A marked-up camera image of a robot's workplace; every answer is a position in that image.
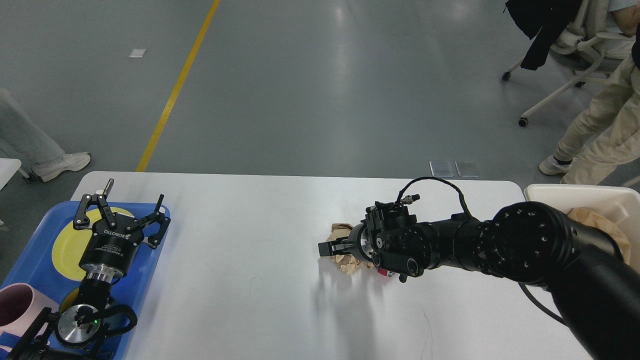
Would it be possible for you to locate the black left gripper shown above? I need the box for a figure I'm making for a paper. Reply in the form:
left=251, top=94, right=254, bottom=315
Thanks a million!
left=72, top=179, right=171, bottom=281

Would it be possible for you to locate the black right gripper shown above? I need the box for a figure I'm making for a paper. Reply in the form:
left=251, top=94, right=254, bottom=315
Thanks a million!
left=318, top=223, right=373, bottom=264

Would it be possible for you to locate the brown paper ball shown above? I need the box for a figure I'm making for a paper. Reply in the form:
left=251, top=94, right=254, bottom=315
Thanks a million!
left=326, top=223, right=374, bottom=275

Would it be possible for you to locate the yellow plastic plate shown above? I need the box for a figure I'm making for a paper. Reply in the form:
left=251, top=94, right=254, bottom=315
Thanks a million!
left=51, top=206, right=135, bottom=282

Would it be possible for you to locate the pink ribbed mug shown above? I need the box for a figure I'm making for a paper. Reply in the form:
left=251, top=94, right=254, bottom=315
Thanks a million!
left=0, top=282, right=60, bottom=360

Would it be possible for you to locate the brown paper bag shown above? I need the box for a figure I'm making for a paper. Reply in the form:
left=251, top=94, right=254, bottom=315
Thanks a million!
left=566, top=207, right=637, bottom=272

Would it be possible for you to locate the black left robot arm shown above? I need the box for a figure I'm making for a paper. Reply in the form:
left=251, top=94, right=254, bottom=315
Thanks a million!
left=1, top=178, right=171, bottom=360

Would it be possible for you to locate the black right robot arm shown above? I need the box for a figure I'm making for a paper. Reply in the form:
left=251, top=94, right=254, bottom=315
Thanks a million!
left=318, top=189, right=640, bottom=360

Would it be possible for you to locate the passer-by white shoe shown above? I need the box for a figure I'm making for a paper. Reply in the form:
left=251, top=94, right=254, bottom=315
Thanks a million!
left=0, top=87, right=92, bottom=183

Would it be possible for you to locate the white cart leg with caster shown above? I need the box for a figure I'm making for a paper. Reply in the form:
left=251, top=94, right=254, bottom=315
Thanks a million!
left=0, top=148, right=42, bottom=183

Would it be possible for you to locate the small white side table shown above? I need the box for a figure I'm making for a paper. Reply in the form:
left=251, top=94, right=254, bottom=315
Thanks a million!
left=0, top=157, right=22, bottom=191

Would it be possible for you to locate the clear floor plate left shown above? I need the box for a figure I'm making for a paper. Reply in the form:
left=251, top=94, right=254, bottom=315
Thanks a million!
left=429, top=161, right=455, bottom=178

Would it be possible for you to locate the clear floor plate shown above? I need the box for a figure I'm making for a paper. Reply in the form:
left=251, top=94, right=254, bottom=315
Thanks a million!
left=454, top=160, right=480, bottom=178
left=429, top=161, right=455, bottom=178

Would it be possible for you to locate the clear floor plate right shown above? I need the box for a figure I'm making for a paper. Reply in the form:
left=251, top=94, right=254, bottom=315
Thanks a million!
left=454, top=160, right=480, bottom=178

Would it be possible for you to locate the beige plastic bin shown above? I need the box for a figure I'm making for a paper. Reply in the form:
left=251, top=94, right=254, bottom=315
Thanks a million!
left=524, top=184, right=640, bottom=272

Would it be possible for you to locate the person in beige trousers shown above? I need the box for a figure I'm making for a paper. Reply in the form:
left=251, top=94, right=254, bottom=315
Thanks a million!
left=538, top=42, right=640, bottom=186

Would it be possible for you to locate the white wheeled chair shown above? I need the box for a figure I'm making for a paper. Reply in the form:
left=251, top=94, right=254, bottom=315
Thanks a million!
left=502, top=0, right=635, bottom=127

